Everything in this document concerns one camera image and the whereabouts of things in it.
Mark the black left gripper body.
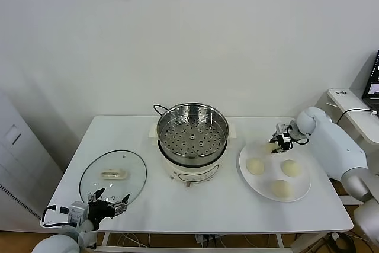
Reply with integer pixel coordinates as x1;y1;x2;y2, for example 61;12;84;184
87;200;115;232

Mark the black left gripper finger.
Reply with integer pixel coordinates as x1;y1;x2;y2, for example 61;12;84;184
110;193;131;216
87;187;107;204

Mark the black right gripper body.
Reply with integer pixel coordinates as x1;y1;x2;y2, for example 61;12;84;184
276;129;297;153

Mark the white steamed baozi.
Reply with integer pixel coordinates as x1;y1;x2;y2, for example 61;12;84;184
263;142;278;155
246;157;265;176
280;159;303;177
271;178;293;200

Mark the round glass pot lid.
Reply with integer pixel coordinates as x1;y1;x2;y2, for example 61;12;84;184
78;149;148;210

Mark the perforated steel steamer basket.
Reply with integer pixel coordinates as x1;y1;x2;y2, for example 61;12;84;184
156;103;230;161

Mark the round white plate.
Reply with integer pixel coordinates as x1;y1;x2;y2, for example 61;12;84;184
238;140;312;203

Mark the white electric cooker base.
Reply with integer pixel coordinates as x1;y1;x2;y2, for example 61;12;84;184
147;122;238;189

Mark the white metal cabinet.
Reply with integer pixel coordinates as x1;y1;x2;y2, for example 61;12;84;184
0;88;65;233

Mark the white power strip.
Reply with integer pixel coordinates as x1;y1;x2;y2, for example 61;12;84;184
194;234;221;248

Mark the black laptop power adapter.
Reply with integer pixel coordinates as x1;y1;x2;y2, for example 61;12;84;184
336;109;378;125

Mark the black open laptop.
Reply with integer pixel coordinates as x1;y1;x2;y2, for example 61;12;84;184
361;50;379;110

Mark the white table frame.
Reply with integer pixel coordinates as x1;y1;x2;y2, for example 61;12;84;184
93;232;285;253

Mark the thin white floor cable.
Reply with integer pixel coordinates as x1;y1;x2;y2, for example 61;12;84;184
109;233;150;248

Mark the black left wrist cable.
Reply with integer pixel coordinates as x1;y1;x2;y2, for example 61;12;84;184
40;204;72;229

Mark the black cooker power cable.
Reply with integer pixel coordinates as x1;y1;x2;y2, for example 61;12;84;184
153;104;168;117

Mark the black floor cable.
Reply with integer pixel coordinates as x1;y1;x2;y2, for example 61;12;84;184
325;231;379;253

